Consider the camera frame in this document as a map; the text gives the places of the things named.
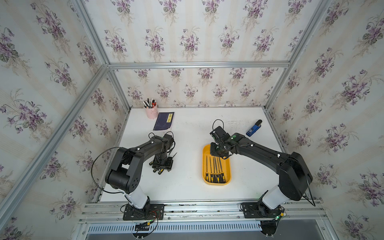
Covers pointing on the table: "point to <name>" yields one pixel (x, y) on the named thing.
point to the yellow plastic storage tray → (226, 165)
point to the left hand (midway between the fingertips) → (166, 170)
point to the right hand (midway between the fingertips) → (212, 153)
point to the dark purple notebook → (164, 121)
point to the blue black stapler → (254, 128)
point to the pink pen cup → (152, 113)
